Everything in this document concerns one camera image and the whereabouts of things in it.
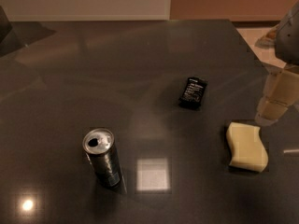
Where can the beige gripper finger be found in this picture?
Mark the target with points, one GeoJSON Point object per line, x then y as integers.
{"type": "Point", "coordinates": [281, 90]}

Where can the black rxbar chocolate wrapper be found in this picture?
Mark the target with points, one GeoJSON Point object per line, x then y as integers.
{"type": "Point", "coordinates": [193, 94]}

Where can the dark slim drink can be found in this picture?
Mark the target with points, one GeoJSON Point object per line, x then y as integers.
{"type": "Point", "coordinates": [99, 146]}

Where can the yellow curved sponge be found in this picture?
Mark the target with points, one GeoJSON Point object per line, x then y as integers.
{"type": "Point", "coordinates": [246, 146]}

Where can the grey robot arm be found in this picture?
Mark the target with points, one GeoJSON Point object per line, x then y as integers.
{"type": "Point", "coordinates": [286, 42]}

